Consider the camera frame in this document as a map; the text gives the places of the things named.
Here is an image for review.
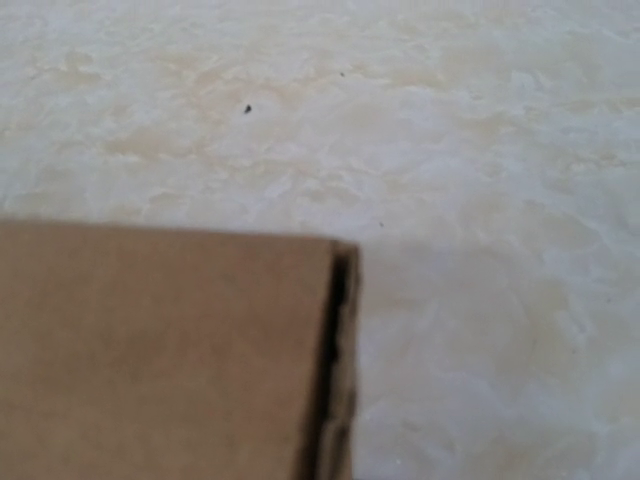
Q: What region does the brown cardboard box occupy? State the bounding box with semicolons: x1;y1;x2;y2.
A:
1;220;360;479

